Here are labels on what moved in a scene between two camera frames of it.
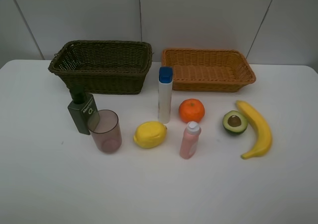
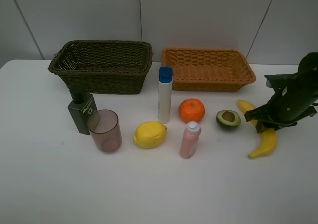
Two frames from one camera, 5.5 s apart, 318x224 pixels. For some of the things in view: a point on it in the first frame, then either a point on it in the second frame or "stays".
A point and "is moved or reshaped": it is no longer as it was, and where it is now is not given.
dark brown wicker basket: [105, 67] stays
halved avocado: [235, 122] is moved or reshaped
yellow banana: [267, 140] is moved or reshaped
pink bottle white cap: [189, 142] stays
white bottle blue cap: [165, 94] stays
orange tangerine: [191, 110] stays
